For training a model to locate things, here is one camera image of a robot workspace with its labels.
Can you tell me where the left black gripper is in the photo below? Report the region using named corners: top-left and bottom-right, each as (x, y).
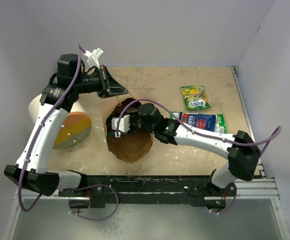
top-left (74, 65), bottom-right (128, 99)

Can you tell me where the brown paper bag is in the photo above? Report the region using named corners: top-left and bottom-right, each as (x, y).
top-left (102, 93), bottom-right (153, 177)

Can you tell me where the green Fox's candy bag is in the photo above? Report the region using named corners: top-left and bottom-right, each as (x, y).
top-left (180, 85), bottom-right (210, 111)

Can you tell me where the blue Burts chips bag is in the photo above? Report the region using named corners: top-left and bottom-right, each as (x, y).
top-left (179, 112), bottom-right (216, 132)

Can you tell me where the green white chips bag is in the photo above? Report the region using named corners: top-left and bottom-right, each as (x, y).
top-left (170, 111), bottom-right (227, 134)

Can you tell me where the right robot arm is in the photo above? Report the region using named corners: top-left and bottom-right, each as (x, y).
top-left (129, 103), bottom-right (260, 196)

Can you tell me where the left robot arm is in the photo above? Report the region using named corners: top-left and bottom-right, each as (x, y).
top-left (4, 48), bottom-right (128, 196)

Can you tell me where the green snack pack in bag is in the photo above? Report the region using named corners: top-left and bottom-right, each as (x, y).
top-left (107, 132), bottom-right (116, 137)

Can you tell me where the white roll with orange end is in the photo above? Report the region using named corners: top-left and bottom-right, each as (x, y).
top-left (28, 94), bottom-right (93, 150)

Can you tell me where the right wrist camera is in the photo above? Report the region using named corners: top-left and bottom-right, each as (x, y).
top-left (111, 114), bottom-right (130, 138)

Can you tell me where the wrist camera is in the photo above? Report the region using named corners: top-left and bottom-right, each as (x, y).
top-left (84, 48), bottom-right (104, 69)
top-left (111, 114), bottom-right (130, 138)

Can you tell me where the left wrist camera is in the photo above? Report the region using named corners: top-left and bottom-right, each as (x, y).
top-left (84, 48), bottom-right (104, 69)

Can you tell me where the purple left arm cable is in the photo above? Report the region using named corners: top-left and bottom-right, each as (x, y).
top-left (18, 43), bottom-right (88, 213)

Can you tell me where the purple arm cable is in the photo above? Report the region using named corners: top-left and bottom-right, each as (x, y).
top-left (18, 43), bottom-right (88, 213)
top-left (116, 98), bottom-right (283, 147)

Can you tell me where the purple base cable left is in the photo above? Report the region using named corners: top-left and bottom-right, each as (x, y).
top-left (68, 184), bottom-right (120, 222)

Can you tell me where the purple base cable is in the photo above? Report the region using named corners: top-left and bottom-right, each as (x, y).
top-left (208, 183), bottom-right (238, 216)
top-left (68, 184), bottom-right (120, 222)

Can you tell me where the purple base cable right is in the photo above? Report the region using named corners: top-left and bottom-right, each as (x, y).
top-left (208, 183), bottom-right (238, 216)

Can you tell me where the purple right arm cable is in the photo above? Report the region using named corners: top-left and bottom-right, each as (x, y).
top-left (116, 98), bottom-right (283, 147)

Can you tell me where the aluminium table frame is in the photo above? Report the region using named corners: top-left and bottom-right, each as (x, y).
top-left (13, 66), bottom-right (290, 240)

